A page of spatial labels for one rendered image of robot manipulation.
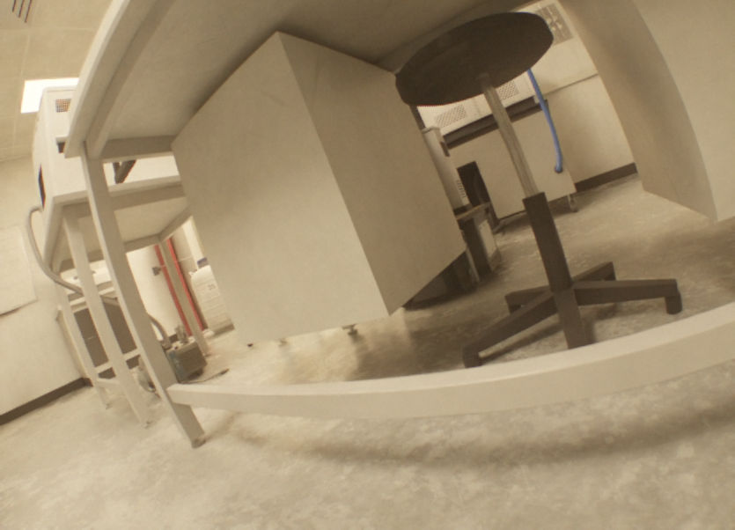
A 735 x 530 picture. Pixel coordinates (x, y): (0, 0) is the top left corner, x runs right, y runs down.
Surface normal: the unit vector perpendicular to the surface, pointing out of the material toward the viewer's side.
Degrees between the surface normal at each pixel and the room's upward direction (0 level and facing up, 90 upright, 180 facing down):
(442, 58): 153
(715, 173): 90
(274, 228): 90
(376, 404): 90
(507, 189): 90
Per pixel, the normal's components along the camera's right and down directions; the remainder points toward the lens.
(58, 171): 0.78, -0.28
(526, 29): 0.42, 0.82
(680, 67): -0.51, 0.25
